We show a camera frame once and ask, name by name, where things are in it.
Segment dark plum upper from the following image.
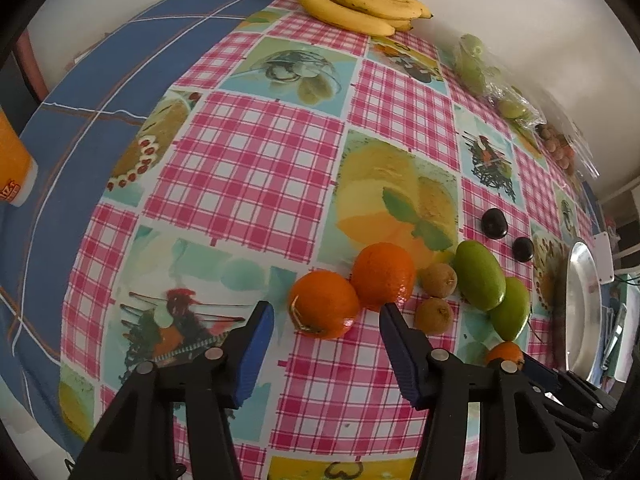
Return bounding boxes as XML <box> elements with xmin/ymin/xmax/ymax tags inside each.
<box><xmin>480</xmin><ymin>208</ymin><xmax>509</xmax><ymax>240</ymax></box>

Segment orange mandarin with stem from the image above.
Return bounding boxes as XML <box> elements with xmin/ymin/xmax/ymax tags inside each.
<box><xmin>288</xmin><ymin>270</ymin><xmax>361</xmax><ymax>339</ymax></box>

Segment dark plum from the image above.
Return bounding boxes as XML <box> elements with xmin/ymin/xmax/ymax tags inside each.
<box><xmin>480</xmin><ymin>208</ymin><xmax>509</xmax><ymax>240</ymax></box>
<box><xmin>512</xmin><ymin>236</ymin><xmax>535</xmax><ymax>263</ymax></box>

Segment white rectangular device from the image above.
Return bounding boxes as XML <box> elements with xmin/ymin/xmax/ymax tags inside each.
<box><xmin>591</xmin><ymin>232</ymin><xmax>615</xmax><ymax>285</ymax></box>

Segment dark plum lower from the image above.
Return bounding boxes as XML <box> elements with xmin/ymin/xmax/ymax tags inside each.
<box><xmin>512</xmin><ymin>236</ymin><xmax>535</xmax><ymax>263</ymax></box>

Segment pink checkered fruit tablecloth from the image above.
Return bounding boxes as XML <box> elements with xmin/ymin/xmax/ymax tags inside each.
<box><xmin>58</xmin><ymin>0</ymin><xmax>590</xmax><ymax>479</ymax></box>

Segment round metal tray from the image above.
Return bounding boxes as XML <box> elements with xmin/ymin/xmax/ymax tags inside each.
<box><xmin>562</xmin><ymin>240</ymin><xmax>602</xmax><ymax>382</ymax></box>

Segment brown kiwi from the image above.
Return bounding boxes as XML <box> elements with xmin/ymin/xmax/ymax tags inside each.
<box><xmin>419</xmin><ymin>262</ymin><xmax>458</xmax><ymax>298</ymax></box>
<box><xmin>413</xmin><ymin>297</ymin><xmax>454</xmax><ymax>336</ymax></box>

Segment clear box brown longans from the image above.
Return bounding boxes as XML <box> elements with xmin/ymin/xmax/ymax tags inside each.
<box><xmin>535</xmin><ymin>120</ymin><xmax>600</xmax><ymax>180</ymax></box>

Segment clear box green fruits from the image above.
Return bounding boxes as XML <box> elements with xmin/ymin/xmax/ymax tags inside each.
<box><xmin>454</xmin><ymin>34</ymin><xmax>546</xmax><ymax>128</ymax></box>

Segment small orange mandarin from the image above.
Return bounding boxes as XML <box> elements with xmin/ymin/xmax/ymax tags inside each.
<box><xmin>485</xmin><ymin>341</ymin><xmax>524</xmax><ymax>370</ymax></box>

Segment green mango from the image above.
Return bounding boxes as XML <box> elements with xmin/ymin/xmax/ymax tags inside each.
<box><xmin>454</xmin><ymin>240</ymin><xmax>506</xmax><ymax>312</ymax></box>
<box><xmin>489</xmin><ymin>276</ymin><xmax>530</xmax><ymax>341</ymax></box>

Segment yellow banana bunch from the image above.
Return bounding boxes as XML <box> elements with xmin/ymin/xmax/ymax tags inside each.
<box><xmin>297</xmin><ymin>0</ymin><xmax>433</xmax><ymax>37</ymax></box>

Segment orange paper cup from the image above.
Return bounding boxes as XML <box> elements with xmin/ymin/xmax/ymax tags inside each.
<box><xmin>0</xmin><ymin>110</ymin><xmax>38</xmax><ymax>207</ymax></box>

